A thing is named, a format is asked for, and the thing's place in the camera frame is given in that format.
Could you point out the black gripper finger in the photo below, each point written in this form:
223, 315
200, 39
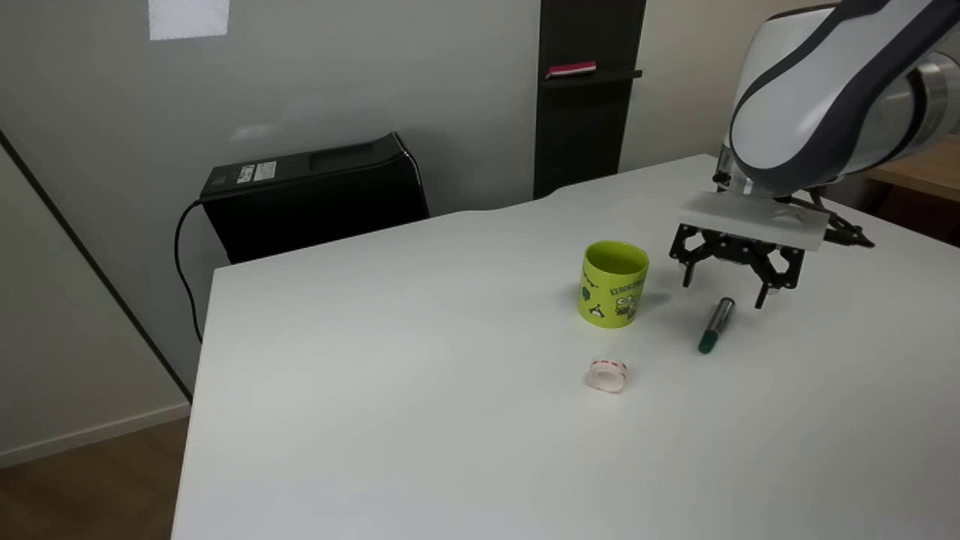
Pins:
781, 275
689, 255

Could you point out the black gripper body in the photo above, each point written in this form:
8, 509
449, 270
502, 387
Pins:
744, 248

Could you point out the green capped marker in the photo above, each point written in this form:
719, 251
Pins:
714, 324

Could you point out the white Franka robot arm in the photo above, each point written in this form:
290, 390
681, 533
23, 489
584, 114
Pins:
799, 101

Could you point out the yellow green printed mug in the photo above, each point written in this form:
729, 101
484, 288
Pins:
613, 288

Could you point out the white wrist mounting plate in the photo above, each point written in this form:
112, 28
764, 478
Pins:
751, 215

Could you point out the dark shelf cabinet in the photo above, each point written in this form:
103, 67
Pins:
586, 130

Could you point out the wooden side table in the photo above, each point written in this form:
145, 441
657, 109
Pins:
932, 175

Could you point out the pink item on shelf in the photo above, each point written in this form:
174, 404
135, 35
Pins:
571, 70

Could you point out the black computer tower with label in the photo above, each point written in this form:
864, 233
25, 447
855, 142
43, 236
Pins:
311, 199

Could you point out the white paper sheet on wall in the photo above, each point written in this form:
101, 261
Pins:
186, 19

